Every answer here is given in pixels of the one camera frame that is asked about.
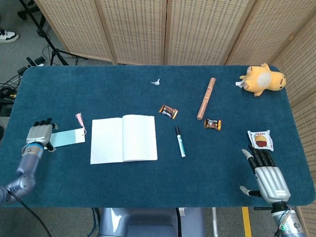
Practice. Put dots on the black power adapter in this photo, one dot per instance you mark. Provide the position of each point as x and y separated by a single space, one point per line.
39 60

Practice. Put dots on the black tripod stand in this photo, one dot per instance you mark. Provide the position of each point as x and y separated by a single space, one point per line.
40 32

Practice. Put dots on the blue cream bookmark pink tassel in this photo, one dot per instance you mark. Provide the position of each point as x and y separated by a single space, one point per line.
69 138

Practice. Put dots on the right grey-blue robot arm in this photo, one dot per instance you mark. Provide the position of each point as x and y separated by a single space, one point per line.
288 223

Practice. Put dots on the green white marker black cap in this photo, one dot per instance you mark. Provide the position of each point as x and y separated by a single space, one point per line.
180 144

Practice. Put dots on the white black sneaker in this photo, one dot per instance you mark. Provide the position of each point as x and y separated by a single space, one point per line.
8 36

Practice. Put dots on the grey-blue robot torso base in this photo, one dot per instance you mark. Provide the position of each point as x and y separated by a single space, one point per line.
148 222

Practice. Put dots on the woven wooden folding screen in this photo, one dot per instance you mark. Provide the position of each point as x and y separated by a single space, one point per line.
138 29

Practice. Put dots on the white snack packet red print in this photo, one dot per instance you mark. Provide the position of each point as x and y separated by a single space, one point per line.
260 139

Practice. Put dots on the brown orange chocolate candy wrapper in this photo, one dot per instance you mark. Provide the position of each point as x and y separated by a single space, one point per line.
212 124
168 111

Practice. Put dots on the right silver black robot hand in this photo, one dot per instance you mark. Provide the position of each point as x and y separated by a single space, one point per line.
271 180

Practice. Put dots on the black office chair base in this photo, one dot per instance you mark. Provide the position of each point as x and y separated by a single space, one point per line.
23 13

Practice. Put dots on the yellow plush toy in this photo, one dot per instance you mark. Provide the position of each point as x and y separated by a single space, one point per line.
264 80

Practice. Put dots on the open white lined notebook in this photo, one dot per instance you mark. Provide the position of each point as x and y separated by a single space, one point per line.
138 138

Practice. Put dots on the dark blue table carpet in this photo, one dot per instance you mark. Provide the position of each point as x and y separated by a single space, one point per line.
98 93

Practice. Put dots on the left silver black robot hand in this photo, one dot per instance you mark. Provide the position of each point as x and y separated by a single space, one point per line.
39 133

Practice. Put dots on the brown cardboard tube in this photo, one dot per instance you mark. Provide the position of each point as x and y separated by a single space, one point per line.
206 98

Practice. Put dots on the white table leg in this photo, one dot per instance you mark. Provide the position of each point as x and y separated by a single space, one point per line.
215 222

